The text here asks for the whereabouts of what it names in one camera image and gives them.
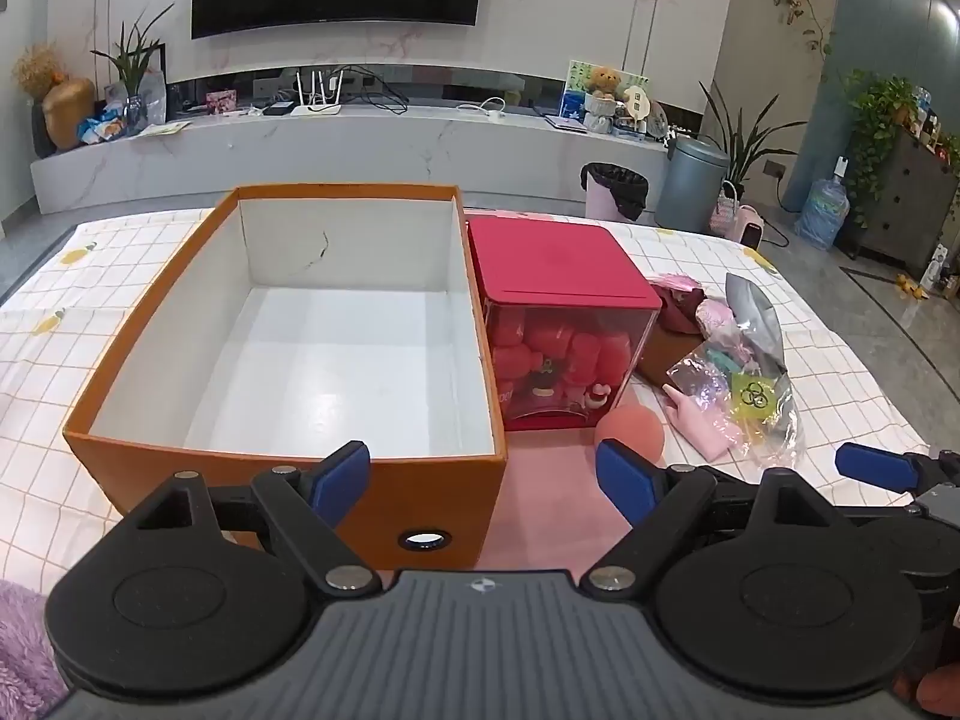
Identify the pink soft toy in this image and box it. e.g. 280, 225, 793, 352
662, 383, 743, 461

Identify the dark red soft pouch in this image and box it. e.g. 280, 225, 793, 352
651, 275, 706, 335

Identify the clear plastic bag of toys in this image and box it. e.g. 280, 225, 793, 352
666, 340, 804, 466

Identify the pink round sponge ball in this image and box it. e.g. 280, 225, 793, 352
594, 405, 665, 465

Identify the purple fluffy cloth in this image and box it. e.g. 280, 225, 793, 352
0, 580, 67, 720

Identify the silver foil bag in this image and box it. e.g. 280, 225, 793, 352
726, 273, 788, 379

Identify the orange open cardboard box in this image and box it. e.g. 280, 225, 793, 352
64, 184, 506, 571

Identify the white grid tablecloth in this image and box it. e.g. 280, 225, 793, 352
2, 210, 928, 592

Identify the red lidded clear toy box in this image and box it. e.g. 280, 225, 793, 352
467, 215, 662, 431

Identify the pink small heater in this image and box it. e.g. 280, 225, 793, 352
727, 203, 765, 250

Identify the blue water jug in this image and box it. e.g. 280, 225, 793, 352
794, 156, 850, 250

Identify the pink bin with black bag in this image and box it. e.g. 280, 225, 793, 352
579, 163, 649, 223

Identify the grey metal trash can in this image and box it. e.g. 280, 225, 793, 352
654, 137, 729, 232

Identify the grey drawer cabinet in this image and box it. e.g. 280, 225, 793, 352
838, 128, 958, 280

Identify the white marble tv console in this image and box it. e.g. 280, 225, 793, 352
31, 106, 667, 215

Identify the potted green plant right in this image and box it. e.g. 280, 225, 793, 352
698, 83, 807, 193

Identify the potted green plant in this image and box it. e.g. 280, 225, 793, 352
698, 83, 807, 193
91, 4, 174, 137

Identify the white wifi router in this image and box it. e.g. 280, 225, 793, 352
291, 70, 343, 117

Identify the brown ceramic vase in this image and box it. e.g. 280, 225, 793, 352
43, 78, 94, 151

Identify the teddy bear plush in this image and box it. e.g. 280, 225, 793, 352
586, 65, 622, 101

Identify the potted green plant left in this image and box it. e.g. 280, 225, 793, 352
91, 4, 174, 137

